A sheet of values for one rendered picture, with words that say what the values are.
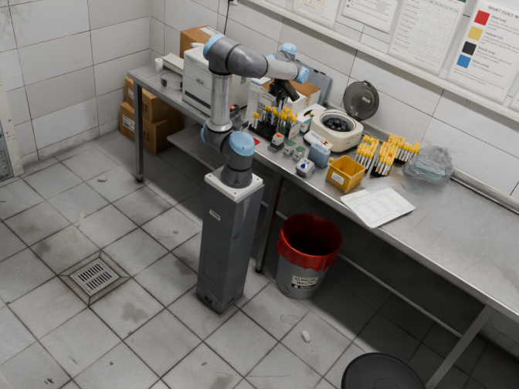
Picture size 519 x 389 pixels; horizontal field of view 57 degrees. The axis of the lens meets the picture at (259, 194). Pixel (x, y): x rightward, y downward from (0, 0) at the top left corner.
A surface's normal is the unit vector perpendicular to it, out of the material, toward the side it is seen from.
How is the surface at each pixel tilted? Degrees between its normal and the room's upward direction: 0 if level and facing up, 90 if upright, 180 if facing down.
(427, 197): 0
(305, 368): 0
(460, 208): 0
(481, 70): 92
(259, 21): 90
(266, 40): 90
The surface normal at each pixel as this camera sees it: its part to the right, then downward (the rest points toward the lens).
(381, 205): 0.15, -0.75
